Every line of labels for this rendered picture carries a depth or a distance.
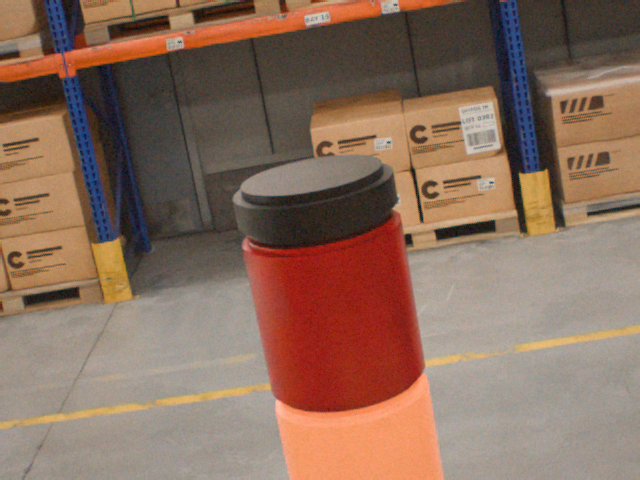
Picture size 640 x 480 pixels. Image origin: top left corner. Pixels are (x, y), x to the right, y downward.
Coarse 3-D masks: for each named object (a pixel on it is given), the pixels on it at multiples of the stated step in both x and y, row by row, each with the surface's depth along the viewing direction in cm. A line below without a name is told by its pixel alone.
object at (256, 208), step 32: (320, 160) 41; (352, 160) 41; (256, 192) 39; (288, 192) 38; (320, 192) 38; (352, 192) 38; (384, 192) 39; (256, 224) 38; (288, 224) 38; (320, 224) 38; (352, 224) 38
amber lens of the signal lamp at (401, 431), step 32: (416, 384) 41; (288, 416) 41; (320, 416) 40; (352, 416) 40; (384, 416) 40; (416, 416) 40; (288, 448) 41; (320, 448) 40; (352, 448) 40; (384, 448) 40; (416, 448) 40
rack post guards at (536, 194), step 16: (528, 176) 790; (544, 176) 790; (528, 192) 793; (544, 192) 793; (528, 208) 796; (544, 208) 796; (528, 224) 801; (544, 224) 799; (96, 256) 816; (112, 256) 815; (112, 272) 818; (112, 288) 821; (128, 288) 824
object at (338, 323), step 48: (336, 240) 38; (384, 240) 39; (288, 288) 39; (336, 288) 38; (384, 288) 39; (288, 336) 39; (336, 336) 39; (384, 336) 39; (288, 384) 40; (336, 384) 39; (384, 384) 39
